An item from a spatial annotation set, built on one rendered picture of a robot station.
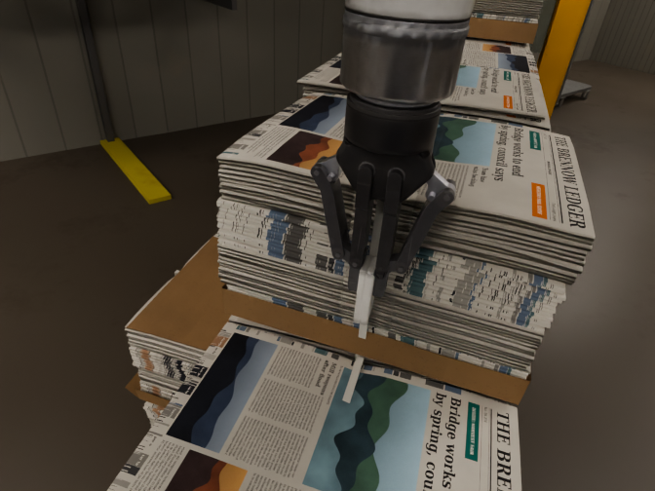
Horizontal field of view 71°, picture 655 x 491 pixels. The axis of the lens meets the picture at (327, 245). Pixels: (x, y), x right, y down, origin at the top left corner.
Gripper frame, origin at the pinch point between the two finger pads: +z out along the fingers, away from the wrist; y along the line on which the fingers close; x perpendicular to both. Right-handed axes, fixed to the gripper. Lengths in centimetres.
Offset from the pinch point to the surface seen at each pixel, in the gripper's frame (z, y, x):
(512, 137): -10.4, -12.3, -23.8
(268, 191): -7.3, 12.3, -3.3
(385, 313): 4.3, -2.2, -2.2
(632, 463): 96, -78, -66
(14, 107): 65, 240, -164
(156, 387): 53, 44, -15
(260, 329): 14.1, 13.8, -3.8
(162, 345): 38, 40, -15
